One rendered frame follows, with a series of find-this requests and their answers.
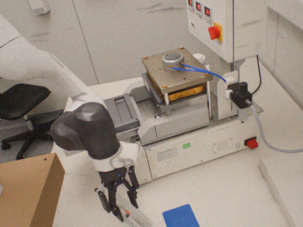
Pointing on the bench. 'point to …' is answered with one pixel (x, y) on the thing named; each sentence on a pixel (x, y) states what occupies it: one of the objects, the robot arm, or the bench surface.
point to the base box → (196, 149)
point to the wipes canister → (200, 58)
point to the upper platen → (196, 90)
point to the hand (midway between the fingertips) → (125, 206)
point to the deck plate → (150, 108)
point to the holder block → (122, 112)
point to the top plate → (176, 70)
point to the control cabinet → (228, 38)
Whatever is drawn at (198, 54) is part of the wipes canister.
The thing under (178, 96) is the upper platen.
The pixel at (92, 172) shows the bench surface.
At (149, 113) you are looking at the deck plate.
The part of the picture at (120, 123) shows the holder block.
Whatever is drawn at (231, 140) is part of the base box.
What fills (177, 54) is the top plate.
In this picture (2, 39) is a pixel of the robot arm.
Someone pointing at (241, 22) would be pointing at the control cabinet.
